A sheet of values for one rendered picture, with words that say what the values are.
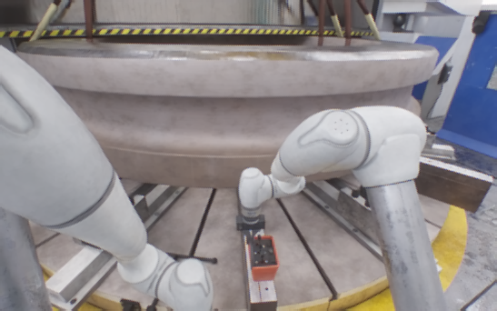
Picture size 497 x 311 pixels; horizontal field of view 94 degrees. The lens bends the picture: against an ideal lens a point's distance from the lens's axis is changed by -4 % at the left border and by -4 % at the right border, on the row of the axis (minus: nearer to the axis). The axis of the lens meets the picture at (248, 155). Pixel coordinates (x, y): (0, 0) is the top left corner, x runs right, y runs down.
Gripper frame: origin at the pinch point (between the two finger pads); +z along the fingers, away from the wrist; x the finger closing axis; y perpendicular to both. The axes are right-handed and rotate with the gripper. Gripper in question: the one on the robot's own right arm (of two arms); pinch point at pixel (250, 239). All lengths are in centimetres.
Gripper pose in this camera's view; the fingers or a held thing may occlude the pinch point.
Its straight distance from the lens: 123.6
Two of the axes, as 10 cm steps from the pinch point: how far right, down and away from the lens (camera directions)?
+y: 0.9, 4.6, -8.8
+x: 10.0, -0.3, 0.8
